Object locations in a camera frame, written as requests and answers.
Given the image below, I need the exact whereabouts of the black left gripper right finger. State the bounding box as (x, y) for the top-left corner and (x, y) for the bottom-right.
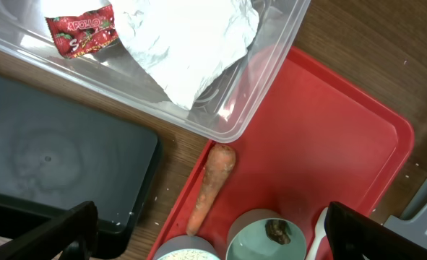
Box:
(324, 202), (427, 260)

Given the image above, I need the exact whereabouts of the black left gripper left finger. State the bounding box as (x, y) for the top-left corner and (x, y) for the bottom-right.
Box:
(0, 201), (98, 260)

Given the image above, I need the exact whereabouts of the green bowl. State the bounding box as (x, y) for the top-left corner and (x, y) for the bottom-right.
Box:
(225, 209), (306, 260)

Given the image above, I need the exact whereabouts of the blue bowl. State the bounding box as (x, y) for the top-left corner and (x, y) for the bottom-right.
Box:
(151, 235), (220, 260)

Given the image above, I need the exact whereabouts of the orange carrot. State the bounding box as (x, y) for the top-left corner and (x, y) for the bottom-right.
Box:
(186, 144), (236, 235)

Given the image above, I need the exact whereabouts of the white rice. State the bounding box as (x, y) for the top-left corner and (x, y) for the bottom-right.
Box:
(160, 249), (217, 260)

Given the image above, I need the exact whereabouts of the white plastic spoon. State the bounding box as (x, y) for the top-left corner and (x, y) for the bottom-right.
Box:
(306, 207), (328, 260)

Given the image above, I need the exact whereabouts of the black tray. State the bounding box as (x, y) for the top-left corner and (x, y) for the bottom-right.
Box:
(0, 76), (162, 259)

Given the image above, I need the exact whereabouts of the red plastic tray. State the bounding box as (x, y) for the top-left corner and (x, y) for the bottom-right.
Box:
(146, 45), (415, 260)

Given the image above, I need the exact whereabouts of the red snack wrapper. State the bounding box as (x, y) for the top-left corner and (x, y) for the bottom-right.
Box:
(45, 4), (118, 59)

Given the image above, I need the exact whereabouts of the clear plastic bin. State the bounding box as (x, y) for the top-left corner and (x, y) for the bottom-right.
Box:
(0, 0), (310, 143)

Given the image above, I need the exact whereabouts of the white crumpled paper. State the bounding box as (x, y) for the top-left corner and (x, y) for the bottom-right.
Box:
(108, 0), (259, 110)

